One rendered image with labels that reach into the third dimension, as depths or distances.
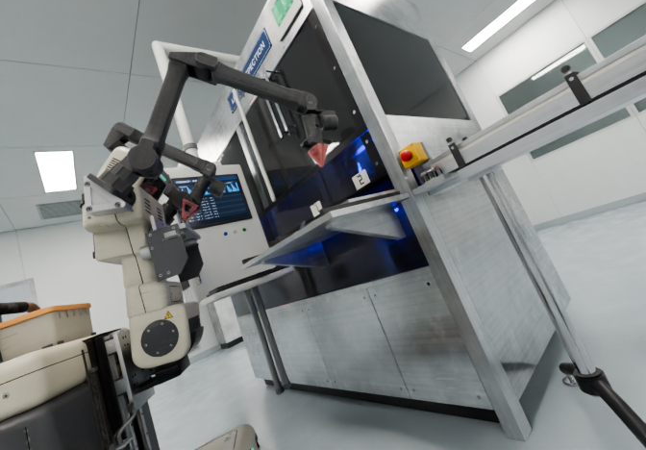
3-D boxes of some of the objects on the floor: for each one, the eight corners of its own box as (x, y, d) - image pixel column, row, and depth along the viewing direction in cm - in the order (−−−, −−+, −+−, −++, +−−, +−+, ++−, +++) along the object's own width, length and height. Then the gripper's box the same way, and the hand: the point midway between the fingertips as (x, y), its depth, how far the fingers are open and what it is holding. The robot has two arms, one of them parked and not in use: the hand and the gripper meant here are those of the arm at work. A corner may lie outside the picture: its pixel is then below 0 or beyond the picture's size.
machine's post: (512, 425, 102) (300, -40, 139) (532, 429, 98) (307, -53, 135) (507, 438, 98) (289, -46, 135) (526, 442, 94) (295, -60, 131)
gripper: (318, 136, 115) (327, 172, 111) (296, 132, 109) (305, 169, 104) (329, 126, 110) (338, 162, 106) (306, 121, 104) (316, 160, 99)
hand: (321, 163), depth 105 cm, fingers closed
